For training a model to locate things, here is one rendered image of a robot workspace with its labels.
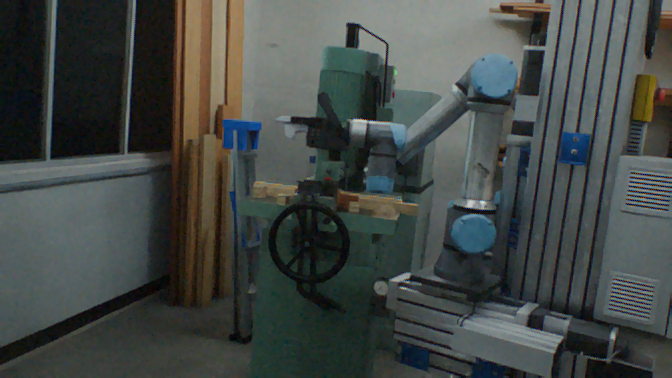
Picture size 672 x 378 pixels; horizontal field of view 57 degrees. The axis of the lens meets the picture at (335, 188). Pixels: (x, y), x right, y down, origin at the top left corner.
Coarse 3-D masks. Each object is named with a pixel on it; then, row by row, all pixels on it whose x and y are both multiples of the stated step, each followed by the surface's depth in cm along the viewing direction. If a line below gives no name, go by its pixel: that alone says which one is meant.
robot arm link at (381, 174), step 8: (376, 160) 169; (384, 160) 169; (392, 160) 170; (376, 168) 169; (384, 168) 169; (392, 168) 170; (368, 176) 172; (376, 176) 169; (384, 176) 169; (392, 176) 171; (368, 184) 172; (376, 184) 170; (384, 184) 170; (392, 184) 172; (376, 192) 171; (384, 192) 171
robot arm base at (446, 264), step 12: (444, 252) 185; (456, 252) 182; (444, 264) 183; (456, 264) 181; (468, 264) 182; (480, 264) 183; (444, 276) 183; (456, 276) 181; (468, 276) 180; (480, 276) 182
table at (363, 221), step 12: (240, 204) 237; (252, 204) 236; (264, 204) 235; (276, 204) 234; (288, 204) 235; (264, 216) 236; (288, 216) 234; (348, 216) 230; (360, 216) 229; (372, 216) 228; (396, 216) 233; (324, 228) 222; (336, 228) 227; (348, 228) 230; (360, 228) 230; (372, 228) 229; (384, 228) 228; (396, 228) 232
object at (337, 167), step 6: (324, 162) 241; (330, 162) 241; (336, 162) 242; (342, 162) 246; (324, 168) 241; (330, 168) 241; (336, 168) 240; (342, 168) 247; (324, 174) 241; (330, 174) 241; (336, 174) 241; (342, 174) 249; (336, 180) 241
